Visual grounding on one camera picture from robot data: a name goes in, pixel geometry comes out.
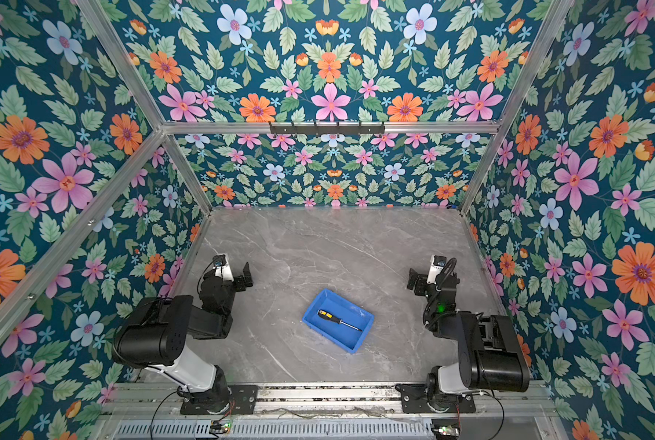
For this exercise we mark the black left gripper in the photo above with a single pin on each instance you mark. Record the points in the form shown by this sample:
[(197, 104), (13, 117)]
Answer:
[(236, 286)]

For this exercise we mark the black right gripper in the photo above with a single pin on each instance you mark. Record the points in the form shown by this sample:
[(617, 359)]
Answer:
[(422, 279)]

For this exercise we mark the yellow black handled screwdriver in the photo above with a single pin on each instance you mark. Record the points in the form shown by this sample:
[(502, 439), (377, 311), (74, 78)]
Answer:
[(325, 315)]

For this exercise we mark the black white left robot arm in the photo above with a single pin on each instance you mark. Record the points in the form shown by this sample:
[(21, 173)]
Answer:
[(154, 337)]

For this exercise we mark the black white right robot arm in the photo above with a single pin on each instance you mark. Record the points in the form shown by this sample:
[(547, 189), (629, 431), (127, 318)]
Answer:
[(489, 357)]

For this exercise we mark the blue plastic bin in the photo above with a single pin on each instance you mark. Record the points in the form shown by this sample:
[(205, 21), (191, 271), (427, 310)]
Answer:
[(342, 336)]

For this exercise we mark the black hook rack bar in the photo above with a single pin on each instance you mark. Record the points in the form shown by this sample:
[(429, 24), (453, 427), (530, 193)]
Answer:
[(319, 129)]

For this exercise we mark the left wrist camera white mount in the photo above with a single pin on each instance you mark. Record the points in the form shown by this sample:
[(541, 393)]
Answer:
[(221, 268)]

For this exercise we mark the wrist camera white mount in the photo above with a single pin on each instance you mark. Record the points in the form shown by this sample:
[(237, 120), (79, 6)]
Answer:
[(437, 264), (221, 268)]

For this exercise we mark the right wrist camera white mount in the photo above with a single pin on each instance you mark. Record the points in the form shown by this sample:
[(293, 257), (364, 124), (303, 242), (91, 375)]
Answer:
[(437, 264)]

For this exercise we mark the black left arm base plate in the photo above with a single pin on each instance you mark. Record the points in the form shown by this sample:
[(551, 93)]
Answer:
[(232, 399)]

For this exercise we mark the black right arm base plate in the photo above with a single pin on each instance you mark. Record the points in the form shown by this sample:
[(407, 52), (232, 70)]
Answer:
[(420, 398)]

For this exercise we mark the white slotted cable duct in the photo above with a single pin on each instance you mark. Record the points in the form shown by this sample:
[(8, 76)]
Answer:
[(277, 429)]

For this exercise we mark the aluminium mounting rail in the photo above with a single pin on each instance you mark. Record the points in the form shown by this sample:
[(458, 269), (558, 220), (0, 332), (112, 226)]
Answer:
[(313, 400)]

